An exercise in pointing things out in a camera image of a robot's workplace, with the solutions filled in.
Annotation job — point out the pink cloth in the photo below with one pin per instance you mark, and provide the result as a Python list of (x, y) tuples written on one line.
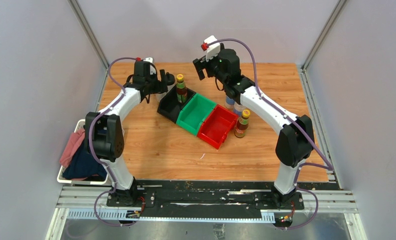
[(74, 142)]

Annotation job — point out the red label sauce bottle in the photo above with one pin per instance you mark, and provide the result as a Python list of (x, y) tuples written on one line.
[(242, 124)]

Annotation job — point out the red storage bin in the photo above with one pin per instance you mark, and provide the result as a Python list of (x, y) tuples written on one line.
[(216, 127)]

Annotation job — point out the white spice jar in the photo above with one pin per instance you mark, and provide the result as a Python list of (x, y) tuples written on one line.
[(238, 109)]

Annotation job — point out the black storage bin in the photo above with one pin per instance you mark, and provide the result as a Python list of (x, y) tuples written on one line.
[(170, 108)]

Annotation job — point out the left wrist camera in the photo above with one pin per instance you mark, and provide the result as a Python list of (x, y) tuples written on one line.
[(149, 60)]

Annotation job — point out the aluminium frame rail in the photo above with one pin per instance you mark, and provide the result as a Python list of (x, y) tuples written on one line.
[(85, 204)]

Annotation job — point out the right corner aluminium post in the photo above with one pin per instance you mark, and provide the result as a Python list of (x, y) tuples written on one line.
[(340, 4)]

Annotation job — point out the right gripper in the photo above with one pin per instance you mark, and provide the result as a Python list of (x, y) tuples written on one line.
[(199, 67)]

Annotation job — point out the green storage bin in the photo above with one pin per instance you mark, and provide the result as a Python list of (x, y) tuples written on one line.
[(194, 113)]

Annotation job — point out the white laundry basket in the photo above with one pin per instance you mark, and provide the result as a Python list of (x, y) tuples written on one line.
[(62, 180)]

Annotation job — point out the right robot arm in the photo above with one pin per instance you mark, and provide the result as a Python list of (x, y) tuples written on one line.
[(295, 133)]

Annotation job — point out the rear squeeze bottle black cap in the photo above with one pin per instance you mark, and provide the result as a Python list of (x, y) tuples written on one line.
[(170, 80)]

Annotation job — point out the left corner aluminium post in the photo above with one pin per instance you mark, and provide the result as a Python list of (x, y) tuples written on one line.
[(81, 17)]

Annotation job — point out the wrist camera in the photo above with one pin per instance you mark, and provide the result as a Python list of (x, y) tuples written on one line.
[(149, 60), (210, 47)]

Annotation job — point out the squeeze bottle black cap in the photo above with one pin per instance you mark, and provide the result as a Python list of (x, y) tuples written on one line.
[(170, 80), (159, 96)]

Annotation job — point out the front squeeze bottle black cap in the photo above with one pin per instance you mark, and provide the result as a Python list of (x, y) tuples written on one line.
[(159, 96)]

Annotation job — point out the blue spice jar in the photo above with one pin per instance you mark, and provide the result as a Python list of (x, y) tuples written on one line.
[(229, 103)]

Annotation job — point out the corner aluminium post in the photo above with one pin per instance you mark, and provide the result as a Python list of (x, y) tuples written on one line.
[(81, 17), (340, 4)]

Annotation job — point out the green label sauce bottle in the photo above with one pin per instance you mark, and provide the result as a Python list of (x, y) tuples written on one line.
[(181, 89)]

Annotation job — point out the navy cloth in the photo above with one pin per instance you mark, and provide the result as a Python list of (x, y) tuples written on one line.
[(80, 164)]

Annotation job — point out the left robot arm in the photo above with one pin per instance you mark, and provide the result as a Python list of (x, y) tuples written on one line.
[(104, 138)]

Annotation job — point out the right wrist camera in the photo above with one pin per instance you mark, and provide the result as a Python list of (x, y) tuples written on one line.
[(210, 47)]

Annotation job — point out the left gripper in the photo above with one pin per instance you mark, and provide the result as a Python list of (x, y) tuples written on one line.
[(160, 86)]

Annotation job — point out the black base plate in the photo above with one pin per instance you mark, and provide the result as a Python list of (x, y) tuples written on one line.
[(199, 199)]

